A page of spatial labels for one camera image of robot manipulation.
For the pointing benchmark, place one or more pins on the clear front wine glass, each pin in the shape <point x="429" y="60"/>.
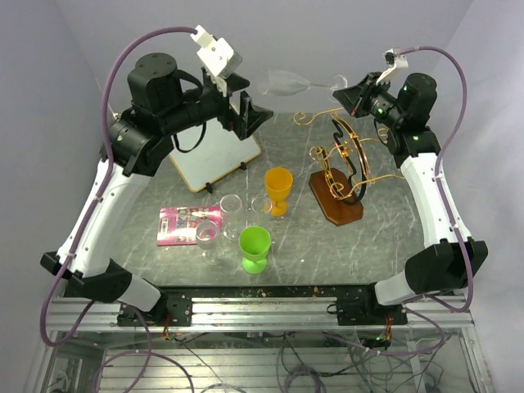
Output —
<point x="209" y="241"/>

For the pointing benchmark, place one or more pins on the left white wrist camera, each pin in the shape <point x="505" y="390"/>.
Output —
<point x="217" y="56"/>

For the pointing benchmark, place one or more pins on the yellow framed whiteboard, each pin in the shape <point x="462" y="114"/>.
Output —
<point x="219" y="154"/>

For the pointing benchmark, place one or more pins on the pink booklet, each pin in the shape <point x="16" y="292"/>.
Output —
<point x="178" y="225"/>

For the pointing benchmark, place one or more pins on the orange plastic goblet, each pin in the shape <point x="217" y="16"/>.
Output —
<point x="278" y="182"/>

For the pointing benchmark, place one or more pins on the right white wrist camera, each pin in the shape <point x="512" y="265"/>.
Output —
<point x="396" y="62"/>

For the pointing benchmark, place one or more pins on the clear tall wine glass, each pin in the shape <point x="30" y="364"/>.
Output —
<point x="282" y="83"/>

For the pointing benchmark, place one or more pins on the gold wine glass rack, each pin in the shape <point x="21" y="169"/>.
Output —
<point x="345" y="171"/>

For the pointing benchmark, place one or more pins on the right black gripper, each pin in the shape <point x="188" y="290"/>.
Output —
<point x="350" y="97"/>

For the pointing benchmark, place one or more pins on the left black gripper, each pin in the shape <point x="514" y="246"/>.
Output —
<point x="250" y="116"/>

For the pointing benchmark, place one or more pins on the green plastic goblet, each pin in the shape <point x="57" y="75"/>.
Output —
<point x="254" y="243"/>

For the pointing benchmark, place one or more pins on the aluminium mounting rail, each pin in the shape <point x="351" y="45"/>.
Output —
<point x="252" y="314"/>

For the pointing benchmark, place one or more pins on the clear middle wine glass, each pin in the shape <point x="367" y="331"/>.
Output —
<point x="231" y="209"/>

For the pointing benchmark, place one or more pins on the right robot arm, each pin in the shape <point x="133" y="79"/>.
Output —
<point x="450" y="257"/>

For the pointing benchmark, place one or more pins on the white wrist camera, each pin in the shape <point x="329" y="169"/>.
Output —
<point x="217" y="56"/>
<point x="396" y="62"/>

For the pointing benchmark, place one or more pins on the clear small wine glass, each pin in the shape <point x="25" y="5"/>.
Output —
<point x="261" y="210"/>

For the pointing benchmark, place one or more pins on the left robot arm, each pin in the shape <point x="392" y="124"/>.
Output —
<point x="165" y="101"/>

